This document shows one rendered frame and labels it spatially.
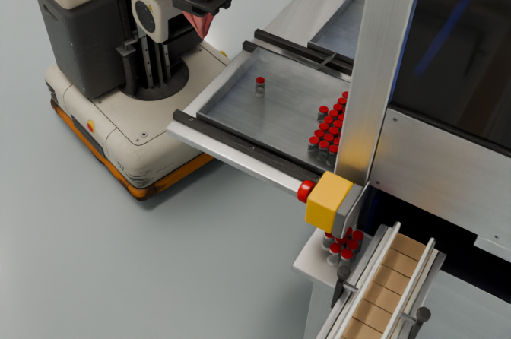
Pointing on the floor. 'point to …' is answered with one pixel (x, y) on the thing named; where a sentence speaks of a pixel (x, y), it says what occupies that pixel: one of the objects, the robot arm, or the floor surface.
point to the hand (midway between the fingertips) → (203, 33)
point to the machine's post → (372, 84)
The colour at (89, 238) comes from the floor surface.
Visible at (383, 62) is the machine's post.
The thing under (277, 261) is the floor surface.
